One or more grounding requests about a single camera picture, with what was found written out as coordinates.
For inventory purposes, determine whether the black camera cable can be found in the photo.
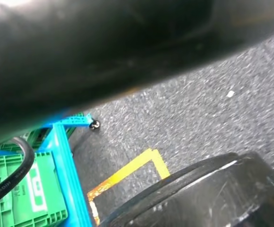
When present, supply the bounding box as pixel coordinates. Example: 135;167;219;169
0;137;35;210

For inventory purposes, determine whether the yellow floor tape outline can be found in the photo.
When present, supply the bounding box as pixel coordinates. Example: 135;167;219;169
87;148;171;227

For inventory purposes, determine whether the blue metal shelf rack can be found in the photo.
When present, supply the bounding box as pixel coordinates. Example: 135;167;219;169
0;113;101;227

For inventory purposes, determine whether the dark grey robot body shell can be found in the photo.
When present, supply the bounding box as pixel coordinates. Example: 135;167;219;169
0;0;274;148

